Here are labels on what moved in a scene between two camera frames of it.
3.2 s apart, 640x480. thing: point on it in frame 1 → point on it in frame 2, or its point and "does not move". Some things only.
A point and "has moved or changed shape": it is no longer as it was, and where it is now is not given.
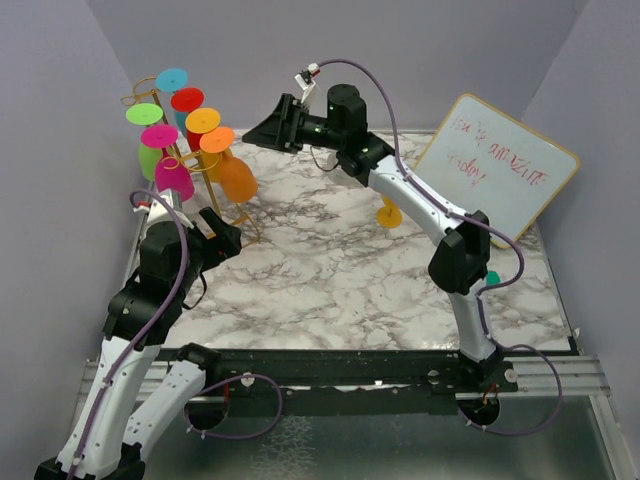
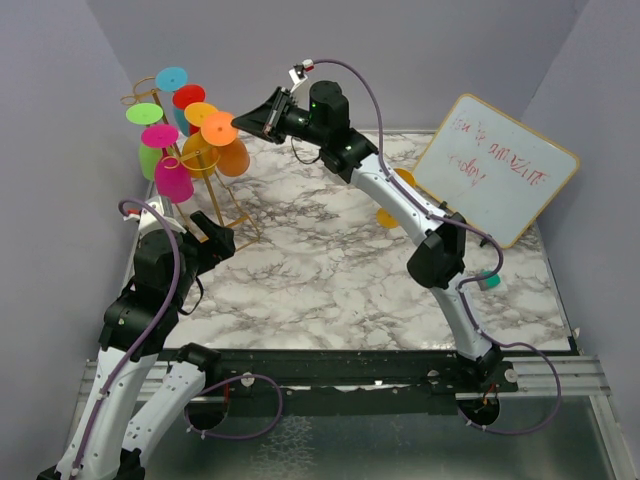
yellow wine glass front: x=390 y=216 does not move
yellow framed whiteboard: x=482 y=159 does not move
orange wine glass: x=237 y=178 has moved or changed shape
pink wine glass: x=172 y=173 does not move
